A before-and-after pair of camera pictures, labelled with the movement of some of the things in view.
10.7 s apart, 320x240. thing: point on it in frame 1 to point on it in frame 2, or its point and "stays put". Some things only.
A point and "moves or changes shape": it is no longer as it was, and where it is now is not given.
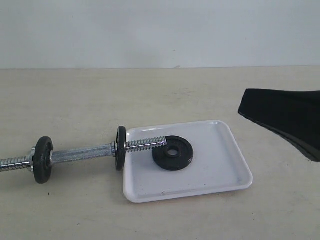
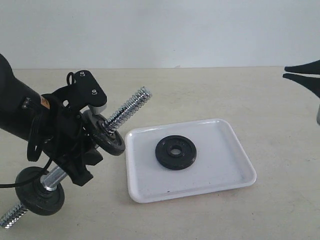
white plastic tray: (217, 165) stays put
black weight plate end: (42, 161) moves or changes shape
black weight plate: (176, 155) stays put
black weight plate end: (121, 148) to (108, 140)
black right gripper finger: (293, 115) to (311, 67)
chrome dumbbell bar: (86, 152) to (47, 179)
